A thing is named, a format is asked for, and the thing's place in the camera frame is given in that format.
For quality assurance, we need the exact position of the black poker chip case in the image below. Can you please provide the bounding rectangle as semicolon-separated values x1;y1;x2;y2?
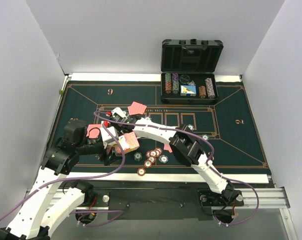
161;38;224;105

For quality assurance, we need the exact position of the red poker chip stack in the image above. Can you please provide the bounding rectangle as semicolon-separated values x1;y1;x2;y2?
144;147;163;168

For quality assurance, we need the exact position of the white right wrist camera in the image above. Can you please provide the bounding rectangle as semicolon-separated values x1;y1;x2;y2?
111;107;127;119

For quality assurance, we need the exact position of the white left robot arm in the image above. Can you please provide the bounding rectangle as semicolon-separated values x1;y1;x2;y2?
0;119;118;240

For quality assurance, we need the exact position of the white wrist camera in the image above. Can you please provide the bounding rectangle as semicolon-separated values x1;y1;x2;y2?
100;122;118;147
111;107;127;119

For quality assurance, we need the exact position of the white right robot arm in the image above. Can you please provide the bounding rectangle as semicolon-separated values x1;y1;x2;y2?
109;114;239;205

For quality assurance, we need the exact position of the blue poker chip stack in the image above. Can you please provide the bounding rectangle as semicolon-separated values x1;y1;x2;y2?
158;155;168;164

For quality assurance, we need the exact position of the orange chip row in case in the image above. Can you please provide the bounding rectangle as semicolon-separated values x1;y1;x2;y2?
198;85;207;99

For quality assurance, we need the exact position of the green orange chip row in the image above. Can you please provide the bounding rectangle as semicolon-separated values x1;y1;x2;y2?
165;73;172;94

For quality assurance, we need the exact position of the dark green poker table mat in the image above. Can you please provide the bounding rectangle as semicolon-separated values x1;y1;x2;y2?
47;81;271;175

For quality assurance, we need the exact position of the green poker chip stack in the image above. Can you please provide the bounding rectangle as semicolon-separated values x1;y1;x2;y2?
134;152;143;162

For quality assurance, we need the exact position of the moved green chip stack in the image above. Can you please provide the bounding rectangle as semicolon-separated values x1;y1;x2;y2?
202;134;209;141

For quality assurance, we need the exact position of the red playing card deck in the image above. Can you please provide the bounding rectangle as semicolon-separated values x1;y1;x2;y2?
113;132;140;156

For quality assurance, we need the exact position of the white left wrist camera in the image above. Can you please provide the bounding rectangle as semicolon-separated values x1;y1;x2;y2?
100;122;118;147

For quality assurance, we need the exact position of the aluminium front rail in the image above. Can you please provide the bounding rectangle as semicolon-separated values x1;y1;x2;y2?
20;186;291;210

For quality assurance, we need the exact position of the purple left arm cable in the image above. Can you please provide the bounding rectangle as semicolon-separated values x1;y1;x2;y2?
0;121;126;233

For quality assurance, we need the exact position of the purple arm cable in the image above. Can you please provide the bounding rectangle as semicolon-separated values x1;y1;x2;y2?
0;121;126;233
93;111;260;227

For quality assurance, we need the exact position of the purple chip row in case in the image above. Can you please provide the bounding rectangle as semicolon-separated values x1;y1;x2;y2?
205;78;216;99

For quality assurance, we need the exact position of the blue boxed card deck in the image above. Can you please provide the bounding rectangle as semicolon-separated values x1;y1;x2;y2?
180;85;197;97

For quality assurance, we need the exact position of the black dealer button in case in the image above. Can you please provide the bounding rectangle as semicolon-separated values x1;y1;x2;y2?
180;74;190;84

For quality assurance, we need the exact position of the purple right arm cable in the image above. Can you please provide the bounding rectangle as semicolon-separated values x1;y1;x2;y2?
93;111;260;227

